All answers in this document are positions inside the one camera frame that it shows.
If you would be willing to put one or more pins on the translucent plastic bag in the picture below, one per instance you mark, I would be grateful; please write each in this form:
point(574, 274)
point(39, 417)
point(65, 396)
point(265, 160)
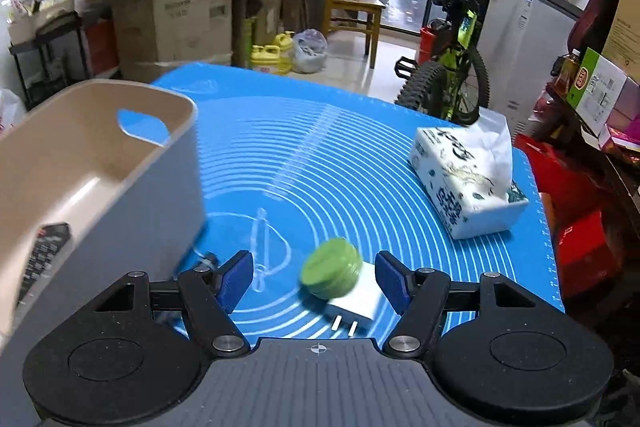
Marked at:
point(309, 52)

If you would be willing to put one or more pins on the printed tissue pack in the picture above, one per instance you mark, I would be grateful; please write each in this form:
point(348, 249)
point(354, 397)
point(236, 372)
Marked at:
point(465, 187)

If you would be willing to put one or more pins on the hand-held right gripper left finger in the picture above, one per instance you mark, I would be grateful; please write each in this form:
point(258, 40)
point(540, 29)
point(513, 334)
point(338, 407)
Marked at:
point(234, 279)

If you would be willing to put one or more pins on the tall cardboard box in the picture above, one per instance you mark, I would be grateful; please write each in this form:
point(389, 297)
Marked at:
point(625, 22)

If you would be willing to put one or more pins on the green round cap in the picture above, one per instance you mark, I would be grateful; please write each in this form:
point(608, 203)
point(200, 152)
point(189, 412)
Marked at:
point(330, 267)

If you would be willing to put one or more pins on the blue silicone baking mat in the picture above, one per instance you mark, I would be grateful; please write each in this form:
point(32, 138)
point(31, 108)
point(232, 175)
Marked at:
point(325, 157)

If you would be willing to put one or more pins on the green black bicycle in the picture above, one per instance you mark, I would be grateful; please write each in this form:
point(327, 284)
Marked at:
point(450, 67)

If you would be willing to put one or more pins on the white plastic bag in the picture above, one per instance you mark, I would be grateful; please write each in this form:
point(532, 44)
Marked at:
point(11, 112)

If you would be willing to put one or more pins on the large plain cardboard box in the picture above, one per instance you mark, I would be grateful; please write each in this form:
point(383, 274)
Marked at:
point(175, 27)

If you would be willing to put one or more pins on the red paper bag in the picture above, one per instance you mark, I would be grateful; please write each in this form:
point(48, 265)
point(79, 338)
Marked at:
point(575, 217)

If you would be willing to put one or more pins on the yellow plastic jug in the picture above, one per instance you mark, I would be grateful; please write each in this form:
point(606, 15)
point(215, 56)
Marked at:
point(265, 59)
point(285, 49)

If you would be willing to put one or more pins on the black metal rack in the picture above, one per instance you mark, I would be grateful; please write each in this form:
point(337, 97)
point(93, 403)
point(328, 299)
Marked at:
point(55, 52)

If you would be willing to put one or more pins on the pink box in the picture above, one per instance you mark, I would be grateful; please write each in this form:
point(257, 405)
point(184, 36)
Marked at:
point(622, 122)

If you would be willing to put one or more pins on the white chest freezer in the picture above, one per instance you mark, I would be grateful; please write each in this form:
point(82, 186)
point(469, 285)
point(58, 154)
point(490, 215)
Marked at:
point(525, 57)

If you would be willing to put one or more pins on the black remote control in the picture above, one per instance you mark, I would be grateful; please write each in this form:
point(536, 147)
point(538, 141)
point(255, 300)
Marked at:
point(45, 262)

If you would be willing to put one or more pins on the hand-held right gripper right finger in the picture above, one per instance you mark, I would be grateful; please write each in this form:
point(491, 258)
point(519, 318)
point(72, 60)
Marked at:
point(392, 279)

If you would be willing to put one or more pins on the beige plastic basket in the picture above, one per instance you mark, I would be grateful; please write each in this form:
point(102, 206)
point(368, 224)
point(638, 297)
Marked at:
point(75, 167)

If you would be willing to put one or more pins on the white plug charger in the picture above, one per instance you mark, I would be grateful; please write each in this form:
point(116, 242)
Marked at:
point(357, 302)

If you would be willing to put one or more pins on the amber drink bottle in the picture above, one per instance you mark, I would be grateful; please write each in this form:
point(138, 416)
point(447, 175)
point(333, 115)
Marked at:
point(570, 72)

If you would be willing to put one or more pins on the green white carton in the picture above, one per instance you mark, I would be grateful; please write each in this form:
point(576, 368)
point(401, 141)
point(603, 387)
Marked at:
point(595, 87)

